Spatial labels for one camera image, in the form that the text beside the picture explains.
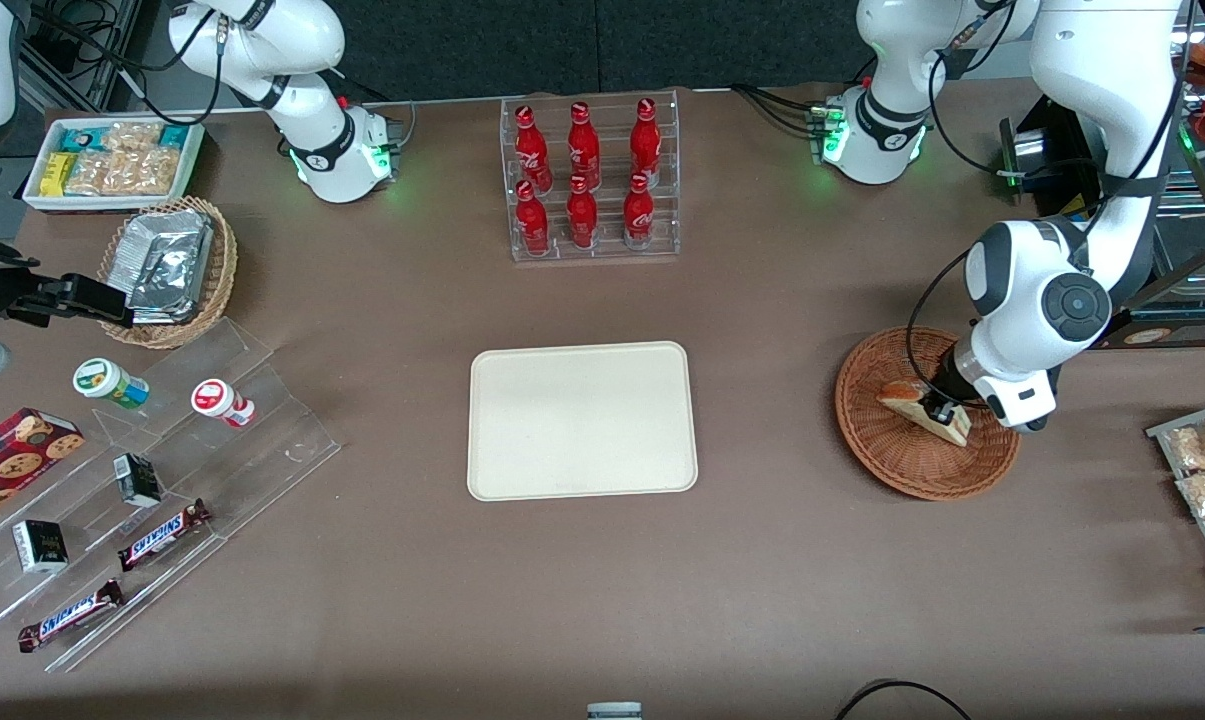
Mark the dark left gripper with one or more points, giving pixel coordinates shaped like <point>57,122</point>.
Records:
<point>945,387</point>

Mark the triangle sandwich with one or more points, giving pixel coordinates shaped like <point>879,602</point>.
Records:
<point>897,395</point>

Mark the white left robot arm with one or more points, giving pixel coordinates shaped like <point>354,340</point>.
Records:
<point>1062,60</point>

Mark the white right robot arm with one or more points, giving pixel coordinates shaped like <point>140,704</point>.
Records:
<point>302,50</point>

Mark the brown wicker basket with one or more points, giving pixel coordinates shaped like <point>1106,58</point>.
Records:
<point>887,465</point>

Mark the light wicker basket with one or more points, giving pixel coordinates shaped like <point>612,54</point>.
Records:
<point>220,270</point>

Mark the white snack tray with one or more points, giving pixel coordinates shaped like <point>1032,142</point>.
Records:
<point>37,200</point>

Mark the grey metal snack tray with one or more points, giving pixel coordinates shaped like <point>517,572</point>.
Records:
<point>1162,432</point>

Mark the cream plastic tray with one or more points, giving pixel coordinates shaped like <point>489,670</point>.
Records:
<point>582,420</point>

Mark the green lid cup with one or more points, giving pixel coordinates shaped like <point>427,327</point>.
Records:
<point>97,377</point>

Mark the silver foil packet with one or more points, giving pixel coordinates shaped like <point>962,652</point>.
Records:
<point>167,260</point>

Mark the red lid cup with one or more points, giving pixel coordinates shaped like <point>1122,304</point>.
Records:
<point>210,397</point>

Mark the clear peanut bag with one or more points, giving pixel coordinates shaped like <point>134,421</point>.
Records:
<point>132,137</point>
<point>142,172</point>
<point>89,173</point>

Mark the yellow snack packet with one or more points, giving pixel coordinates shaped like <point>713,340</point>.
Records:
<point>57,175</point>

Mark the small black carton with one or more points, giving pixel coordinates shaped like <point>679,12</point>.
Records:
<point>138,480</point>
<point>40,546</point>

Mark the clear acrylic tiered stand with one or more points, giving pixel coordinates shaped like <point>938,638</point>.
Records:
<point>262,440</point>

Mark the teal snack packet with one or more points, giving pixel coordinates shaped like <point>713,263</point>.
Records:
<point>82,139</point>
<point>174,136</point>

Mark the red plaid cookie box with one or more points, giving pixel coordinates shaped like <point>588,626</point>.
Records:
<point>12,465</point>

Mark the snickers bar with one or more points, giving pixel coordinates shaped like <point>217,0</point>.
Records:
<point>162,535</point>
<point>70,616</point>

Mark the black equipment rack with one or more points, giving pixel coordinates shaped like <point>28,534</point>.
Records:
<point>82,50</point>

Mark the black glass food warmer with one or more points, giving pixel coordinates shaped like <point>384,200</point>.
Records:
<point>1192,300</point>

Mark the red cola bottle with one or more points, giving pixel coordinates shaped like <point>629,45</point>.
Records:
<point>646,145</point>
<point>532,225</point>
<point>582,220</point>
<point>639,215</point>
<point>532,150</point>
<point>584,150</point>

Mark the clear acrylic bottle rack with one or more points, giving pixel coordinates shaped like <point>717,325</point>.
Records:
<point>607,215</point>

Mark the small grey object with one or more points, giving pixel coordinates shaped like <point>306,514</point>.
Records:
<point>614,711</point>

